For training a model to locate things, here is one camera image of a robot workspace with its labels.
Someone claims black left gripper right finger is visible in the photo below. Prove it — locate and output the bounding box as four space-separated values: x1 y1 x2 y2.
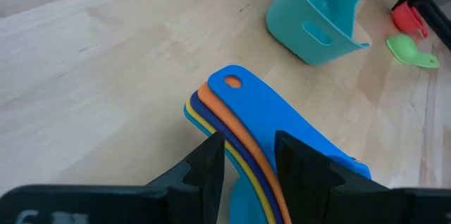
274 130 451 224

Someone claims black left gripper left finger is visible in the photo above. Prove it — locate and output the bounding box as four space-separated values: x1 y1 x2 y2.
0 131 226 224

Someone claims yellow measuring cup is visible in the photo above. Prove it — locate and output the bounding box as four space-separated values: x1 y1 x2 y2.
185 99 278 224

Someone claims dark blue measuring cup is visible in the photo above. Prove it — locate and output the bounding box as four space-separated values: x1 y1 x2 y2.
190 91 285 224

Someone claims orange measuring cup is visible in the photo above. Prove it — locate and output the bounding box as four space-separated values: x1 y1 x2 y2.
197 82 293 224

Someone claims light blue measuring cup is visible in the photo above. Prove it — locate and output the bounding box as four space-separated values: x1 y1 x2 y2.
207 64 371 180

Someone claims green measuring cup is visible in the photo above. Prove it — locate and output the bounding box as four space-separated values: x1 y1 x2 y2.
385 34 440 69

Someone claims red measuring cup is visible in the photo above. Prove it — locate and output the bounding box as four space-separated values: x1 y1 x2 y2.
392 1 430 40

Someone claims teal plastic basket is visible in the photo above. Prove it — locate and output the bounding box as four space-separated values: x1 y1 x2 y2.
266 0 373 66

